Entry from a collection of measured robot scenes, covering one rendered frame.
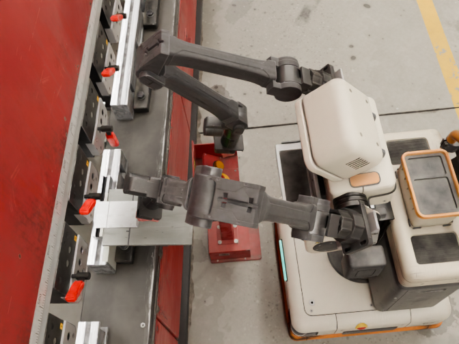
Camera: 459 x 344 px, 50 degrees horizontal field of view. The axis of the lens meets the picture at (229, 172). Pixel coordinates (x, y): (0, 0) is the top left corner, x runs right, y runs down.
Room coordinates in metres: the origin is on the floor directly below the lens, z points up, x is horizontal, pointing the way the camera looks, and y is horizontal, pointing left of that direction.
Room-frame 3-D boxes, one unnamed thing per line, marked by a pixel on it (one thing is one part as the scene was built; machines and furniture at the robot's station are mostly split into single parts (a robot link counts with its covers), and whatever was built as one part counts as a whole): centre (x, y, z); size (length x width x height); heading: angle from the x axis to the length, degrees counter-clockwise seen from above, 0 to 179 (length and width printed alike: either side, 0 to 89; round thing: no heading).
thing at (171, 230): (0.59, 0.25, 1.00); 0.26 x 0.18 x 0.01; 83
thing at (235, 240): (0.83, 0.05, 0.13); 0.10 x 0.10 x 0.01; 87
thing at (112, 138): (0.75, 0.32, 1.20); 0.04 x 0.02 x 0.10; 83
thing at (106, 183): (0.64, 0.40, 0.99); 0.20 x 0.03 x 0.03; 173
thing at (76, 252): (0.38, 0.42, 1.26); 0.15 x 0.09 x 0.17; 173
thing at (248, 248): (0.83, 0.02, 0.06); 0.25 x 0.20 x 0.12; 87
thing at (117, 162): (0.66, 0.39, 0.92); 0.39 x 0.06 x 0.10; 173
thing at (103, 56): (0.98, 0.35, 1.26); 0.15 x 0.09 x 0.17; 173
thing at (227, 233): (0.83, 0.05, 0.39); 0.05 x 0.05 x 0.54; 87
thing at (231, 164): (0.83, 0.05, 0.75); 0.20 x 0.16 x 0.18; 177
